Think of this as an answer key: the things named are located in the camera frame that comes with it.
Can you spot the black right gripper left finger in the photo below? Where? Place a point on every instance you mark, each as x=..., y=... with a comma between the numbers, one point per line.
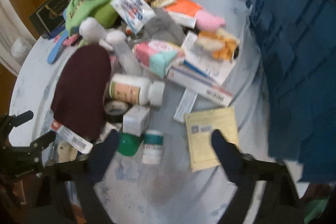
x=53, y=204

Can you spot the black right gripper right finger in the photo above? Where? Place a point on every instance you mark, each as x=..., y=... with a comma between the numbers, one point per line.
x=279, y=202

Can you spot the small white bear plush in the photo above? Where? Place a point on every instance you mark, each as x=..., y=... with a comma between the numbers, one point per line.
x=66, y=152

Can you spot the white teal medicine bottle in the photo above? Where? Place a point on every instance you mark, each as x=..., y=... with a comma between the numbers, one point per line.
x=152, y=147

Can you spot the green bottle cap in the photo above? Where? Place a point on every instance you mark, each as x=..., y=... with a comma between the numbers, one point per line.
x=129, y=144

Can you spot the dark maroon cloth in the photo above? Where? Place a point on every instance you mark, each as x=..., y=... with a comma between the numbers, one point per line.
x=79, y=94

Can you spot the small white box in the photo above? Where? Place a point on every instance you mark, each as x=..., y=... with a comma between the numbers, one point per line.
x=135, y=120

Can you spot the large white medicine bottle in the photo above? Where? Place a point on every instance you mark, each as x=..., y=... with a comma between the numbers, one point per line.
x=136, y=90

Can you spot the white red long box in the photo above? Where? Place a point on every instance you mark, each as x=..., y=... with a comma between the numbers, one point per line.
x=199, y=84

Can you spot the pink teal sponge pack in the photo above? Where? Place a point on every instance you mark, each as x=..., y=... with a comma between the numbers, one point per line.
x=159, y=56

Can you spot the black gift box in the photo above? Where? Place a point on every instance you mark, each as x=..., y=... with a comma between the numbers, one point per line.
x=48, y=17

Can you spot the grey plush toy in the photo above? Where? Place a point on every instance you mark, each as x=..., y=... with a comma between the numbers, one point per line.
x=163, y=28

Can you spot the green plush toy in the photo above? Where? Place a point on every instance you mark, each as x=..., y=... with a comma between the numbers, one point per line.
x=79, y=10

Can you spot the white blue sachet pack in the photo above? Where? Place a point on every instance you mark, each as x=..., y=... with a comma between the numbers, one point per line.
x=136, y=13

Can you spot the orange white tiger plush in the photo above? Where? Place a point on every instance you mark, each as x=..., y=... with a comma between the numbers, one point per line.
x=221, y=44

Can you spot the blue plastic storage crate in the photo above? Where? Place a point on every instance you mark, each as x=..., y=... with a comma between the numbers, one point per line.
x=297, y=44

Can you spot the blue plastic brush handle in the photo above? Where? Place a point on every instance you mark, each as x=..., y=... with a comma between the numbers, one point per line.
x=57, y=49

